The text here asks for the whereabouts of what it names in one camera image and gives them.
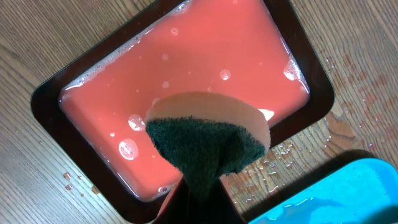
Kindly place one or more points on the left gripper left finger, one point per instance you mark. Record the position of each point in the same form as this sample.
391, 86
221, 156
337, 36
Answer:
180, 207

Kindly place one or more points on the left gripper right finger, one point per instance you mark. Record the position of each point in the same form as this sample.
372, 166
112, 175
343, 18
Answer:
226, 210

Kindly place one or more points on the teal plastic serving tray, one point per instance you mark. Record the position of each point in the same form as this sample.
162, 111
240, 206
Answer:
363, 191

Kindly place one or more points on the dark red water tray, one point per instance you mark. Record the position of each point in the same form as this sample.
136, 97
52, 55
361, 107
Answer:
95, 108

